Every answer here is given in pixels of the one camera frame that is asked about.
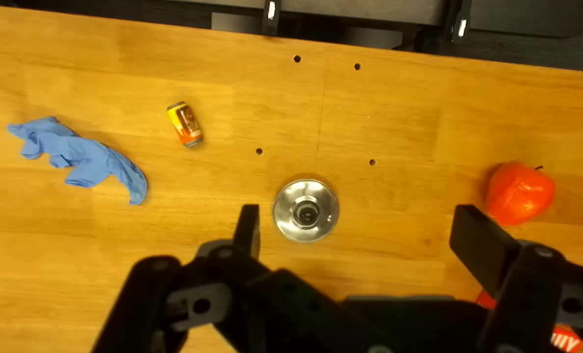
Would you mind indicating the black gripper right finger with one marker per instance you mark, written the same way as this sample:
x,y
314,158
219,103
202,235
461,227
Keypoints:
x,y
531,295

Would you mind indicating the small orange yellow can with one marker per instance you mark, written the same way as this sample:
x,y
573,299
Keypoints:
x,y
184,125

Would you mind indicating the red toy tomato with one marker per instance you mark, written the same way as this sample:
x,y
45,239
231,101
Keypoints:
x,y
518,193

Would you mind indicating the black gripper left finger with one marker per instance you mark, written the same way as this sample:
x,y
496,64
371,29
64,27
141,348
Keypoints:
x,y
164,301

